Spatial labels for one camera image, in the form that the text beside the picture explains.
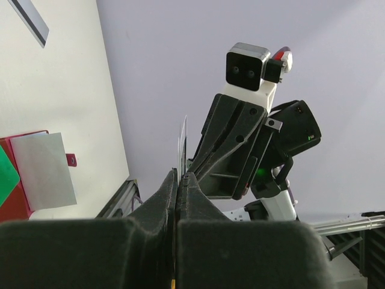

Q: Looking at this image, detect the white striped card front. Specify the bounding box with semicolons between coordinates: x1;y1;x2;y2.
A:
177;116;187;182

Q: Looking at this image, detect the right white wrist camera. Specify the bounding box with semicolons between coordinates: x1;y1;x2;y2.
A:
222;42;293;112

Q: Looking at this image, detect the red card holder wallet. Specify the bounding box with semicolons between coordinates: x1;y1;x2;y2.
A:
1;130;77;222

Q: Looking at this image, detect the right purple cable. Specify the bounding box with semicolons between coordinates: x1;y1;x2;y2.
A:
270;46;297;208

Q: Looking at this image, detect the front aluminium rail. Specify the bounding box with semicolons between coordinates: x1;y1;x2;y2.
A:
312;215;384;236

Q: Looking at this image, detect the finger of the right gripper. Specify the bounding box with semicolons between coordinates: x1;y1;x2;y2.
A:
188;94;267;180
197;151;259;200

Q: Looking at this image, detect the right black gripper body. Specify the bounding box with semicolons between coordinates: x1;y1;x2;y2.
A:
250;100;321;199

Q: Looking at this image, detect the white magnetic stripe card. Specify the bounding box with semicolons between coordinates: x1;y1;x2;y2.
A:
8;0;49;49

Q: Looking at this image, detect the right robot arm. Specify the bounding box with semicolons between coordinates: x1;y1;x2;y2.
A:
188;94;321;221

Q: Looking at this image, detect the aluminium rail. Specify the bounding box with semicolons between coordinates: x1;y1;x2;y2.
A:
312;215;384;236
96;179;143;219

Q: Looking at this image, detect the left aluminium rail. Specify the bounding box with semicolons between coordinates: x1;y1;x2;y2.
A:
96;179;143;219

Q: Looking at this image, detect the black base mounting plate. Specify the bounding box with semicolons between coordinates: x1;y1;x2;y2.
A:
326;211;384;284

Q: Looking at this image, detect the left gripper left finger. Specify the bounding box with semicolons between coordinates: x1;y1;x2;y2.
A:
1;170;178;288

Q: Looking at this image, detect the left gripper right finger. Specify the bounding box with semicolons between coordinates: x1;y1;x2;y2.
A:
176;173;334;288

